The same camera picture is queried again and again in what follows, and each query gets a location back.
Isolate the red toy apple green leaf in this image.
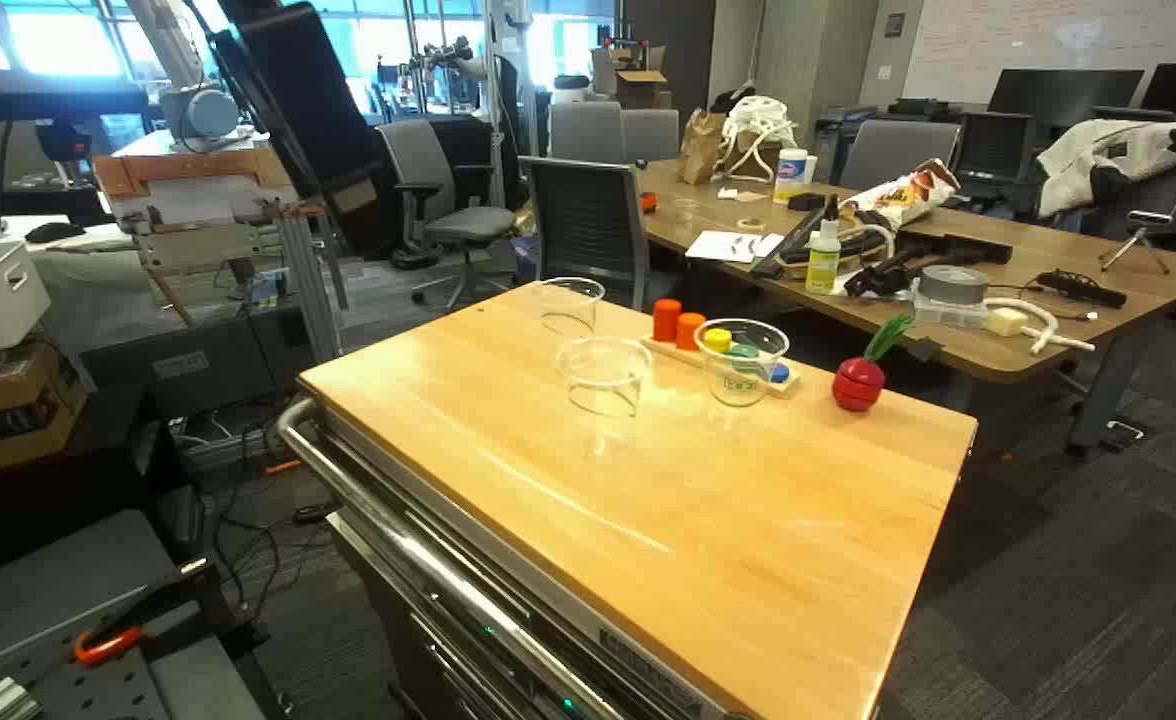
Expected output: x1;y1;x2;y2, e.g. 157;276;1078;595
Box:
830;310;917;417

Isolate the white cloth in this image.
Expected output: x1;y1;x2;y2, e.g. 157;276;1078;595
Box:
1033;110;1176;225

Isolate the steel tool cart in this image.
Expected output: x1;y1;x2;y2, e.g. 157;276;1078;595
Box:
274;276;984;720

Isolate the long wooden office table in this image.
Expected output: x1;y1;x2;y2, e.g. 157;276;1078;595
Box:
635;156;1176;461

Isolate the black remote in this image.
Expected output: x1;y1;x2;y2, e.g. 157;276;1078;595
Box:
1033;269;1134;316

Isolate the chips bag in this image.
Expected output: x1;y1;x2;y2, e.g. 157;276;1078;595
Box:
838;152;970;234

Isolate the wooden board stand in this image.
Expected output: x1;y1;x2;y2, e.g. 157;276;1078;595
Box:
89;137;308;226

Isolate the white paper sheet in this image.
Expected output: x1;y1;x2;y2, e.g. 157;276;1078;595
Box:
682;226;793;269

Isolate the white cable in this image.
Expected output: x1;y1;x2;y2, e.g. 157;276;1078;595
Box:
978;292;1100;359

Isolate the brown paper bag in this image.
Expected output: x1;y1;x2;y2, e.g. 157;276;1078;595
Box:
677;104;731;186

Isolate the grey cylinder device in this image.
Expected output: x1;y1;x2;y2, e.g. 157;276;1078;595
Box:
157;81;248;152

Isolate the black curved hose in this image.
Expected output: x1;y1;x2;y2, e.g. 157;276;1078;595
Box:
839;231;1016;301

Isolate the long black bar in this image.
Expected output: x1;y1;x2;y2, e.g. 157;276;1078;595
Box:
745;196;833;279

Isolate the wooden peg toy base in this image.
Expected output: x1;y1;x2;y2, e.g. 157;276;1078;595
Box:
635;332;800;399

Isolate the grey office chair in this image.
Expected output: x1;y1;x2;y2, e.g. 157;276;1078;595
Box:
517;152;658;310
838;117;970;192
615;104;690;167
544;94;628;167
378;117;526;305

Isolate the orange toy peg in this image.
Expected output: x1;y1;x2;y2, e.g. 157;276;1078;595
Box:
673;308;712;356

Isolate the black computer mouse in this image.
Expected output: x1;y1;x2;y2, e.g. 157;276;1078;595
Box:
19;216;92;248

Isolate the small cardboard box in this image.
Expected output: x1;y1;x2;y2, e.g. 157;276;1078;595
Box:
612;65;677;110

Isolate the white plastic container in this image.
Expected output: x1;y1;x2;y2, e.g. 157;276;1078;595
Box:
771;145;823;208

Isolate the yellow green spray bottle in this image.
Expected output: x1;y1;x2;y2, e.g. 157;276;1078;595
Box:
800;196;850;301

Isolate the grey perforated mounting board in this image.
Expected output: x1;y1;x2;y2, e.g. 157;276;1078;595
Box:
0;502;269;720

